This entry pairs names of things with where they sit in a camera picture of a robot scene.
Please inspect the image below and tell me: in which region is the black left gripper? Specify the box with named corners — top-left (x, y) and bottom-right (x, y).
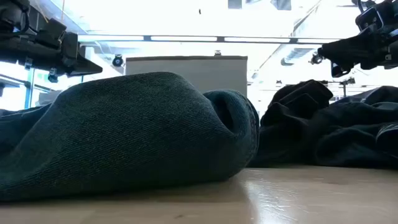
top-left (0, 17), bottom-right (104, 78)

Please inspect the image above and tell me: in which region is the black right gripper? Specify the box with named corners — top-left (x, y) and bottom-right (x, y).
top-left (318, 0), bottom-right (398, 79)

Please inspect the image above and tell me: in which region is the black garment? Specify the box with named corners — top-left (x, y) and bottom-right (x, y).
top-left (248, 79), bottom-right (398, 170)

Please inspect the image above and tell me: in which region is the thin black stand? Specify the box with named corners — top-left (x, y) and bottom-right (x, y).
top-left (338, 77), bottom-right (356, 98)

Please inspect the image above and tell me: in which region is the small round black fixture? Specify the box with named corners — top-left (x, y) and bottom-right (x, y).
top-left (111, 54), bottom-right (124, 68)
top-left (309, 52), bottom-right (324, 65)

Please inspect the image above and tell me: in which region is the dark teal knit garment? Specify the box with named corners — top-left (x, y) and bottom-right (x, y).
top-left (0, 71), bottom-right (261, 202)

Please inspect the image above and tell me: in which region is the cardboard box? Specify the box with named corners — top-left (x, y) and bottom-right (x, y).
top-left (125, 55), bottom-right (249, 97)

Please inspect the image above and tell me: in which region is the blue vertical post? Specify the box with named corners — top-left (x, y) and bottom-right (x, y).
top-left (24, 68), bottom-right (35, 109)

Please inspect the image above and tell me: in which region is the horizontal ceiling light rail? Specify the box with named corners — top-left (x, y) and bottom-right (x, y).
top-left (77, 34), bottom-right (341, 44)

